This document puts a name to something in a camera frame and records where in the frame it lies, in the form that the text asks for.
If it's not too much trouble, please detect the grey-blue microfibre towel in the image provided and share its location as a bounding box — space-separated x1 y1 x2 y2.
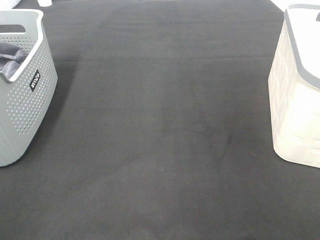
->
0 42 27 79

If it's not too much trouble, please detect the grey perforated laundry basket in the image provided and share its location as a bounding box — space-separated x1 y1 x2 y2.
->
0 9 58 167

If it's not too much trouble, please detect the translucent white storage bin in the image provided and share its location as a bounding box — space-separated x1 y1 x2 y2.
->
268 0 320 168

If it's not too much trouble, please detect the white cup at table edge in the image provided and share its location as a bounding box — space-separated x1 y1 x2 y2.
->
37 0 53 8

